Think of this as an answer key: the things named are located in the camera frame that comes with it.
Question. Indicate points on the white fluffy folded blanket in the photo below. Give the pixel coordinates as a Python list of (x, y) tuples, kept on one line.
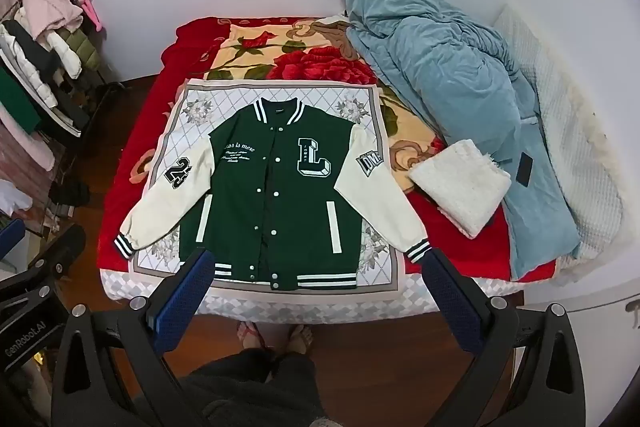
[(457, 187)]

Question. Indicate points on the person's dark trousers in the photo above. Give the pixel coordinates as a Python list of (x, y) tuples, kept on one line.
[(255, 392)]

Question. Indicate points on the person's foot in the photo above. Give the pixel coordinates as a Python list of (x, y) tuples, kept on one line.
[(250, 336), (301, 338)]

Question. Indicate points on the black phone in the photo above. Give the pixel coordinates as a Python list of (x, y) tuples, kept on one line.
[(525, 168)]

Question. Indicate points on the red floral blanket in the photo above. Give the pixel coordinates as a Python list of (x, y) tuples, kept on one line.
[(310, 62)]

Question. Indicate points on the white crumpled cloth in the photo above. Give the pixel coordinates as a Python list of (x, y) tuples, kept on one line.
[(7, 198)]

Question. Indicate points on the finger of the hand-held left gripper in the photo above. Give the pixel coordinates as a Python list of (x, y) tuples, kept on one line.
[(57, 252), (10, 237)]

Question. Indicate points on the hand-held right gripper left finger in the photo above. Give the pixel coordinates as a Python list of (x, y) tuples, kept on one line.
[(177, 302)]

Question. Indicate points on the person's right foot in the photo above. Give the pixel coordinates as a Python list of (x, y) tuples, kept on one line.
[(301, 338)]

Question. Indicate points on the person's left foot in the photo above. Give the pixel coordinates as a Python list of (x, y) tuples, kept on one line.
[(250, 336)]

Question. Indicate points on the pink patterned cloth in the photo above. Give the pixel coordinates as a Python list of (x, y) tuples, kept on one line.
[(25, 147)]

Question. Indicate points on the blue duvet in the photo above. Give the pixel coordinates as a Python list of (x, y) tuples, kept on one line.
[(450, 72)]

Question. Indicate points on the white quilted pillow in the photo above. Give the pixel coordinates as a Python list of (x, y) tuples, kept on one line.
[(570, 132)]

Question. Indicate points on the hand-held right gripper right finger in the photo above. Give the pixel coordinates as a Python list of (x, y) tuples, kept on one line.
[(456, 302)]

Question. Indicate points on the white diamond-print cloth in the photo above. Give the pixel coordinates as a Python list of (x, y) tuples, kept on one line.
[(175, 127)]

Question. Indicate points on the pile of clothes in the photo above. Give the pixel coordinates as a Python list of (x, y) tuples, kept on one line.
[(45, 32)]

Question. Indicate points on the green and white varsity jacket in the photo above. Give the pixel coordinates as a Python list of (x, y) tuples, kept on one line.
[(275, 187)]

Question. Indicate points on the dark cloth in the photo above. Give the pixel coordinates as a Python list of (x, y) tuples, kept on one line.
[(70, 194)]

